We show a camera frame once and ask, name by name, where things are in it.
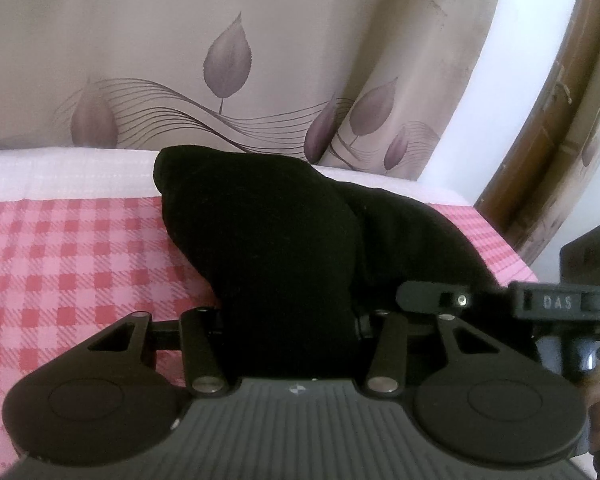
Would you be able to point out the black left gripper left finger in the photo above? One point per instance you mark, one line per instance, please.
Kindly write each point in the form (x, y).
(120, 392)

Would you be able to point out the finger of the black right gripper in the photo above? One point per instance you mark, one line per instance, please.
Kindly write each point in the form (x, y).
(439, 298)

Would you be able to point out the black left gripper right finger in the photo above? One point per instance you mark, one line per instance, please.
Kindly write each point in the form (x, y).
(467, 393)

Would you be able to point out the black printed small garment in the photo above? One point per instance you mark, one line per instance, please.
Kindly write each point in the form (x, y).
(294, 258)

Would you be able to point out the pink checked bed sheet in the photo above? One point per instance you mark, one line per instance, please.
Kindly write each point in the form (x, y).
(82, 243)

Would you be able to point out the brass door latch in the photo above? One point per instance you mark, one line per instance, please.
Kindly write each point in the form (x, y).
(555, 88)

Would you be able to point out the leaf patterned beige curtain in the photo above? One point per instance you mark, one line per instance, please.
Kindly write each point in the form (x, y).
(369, 85)

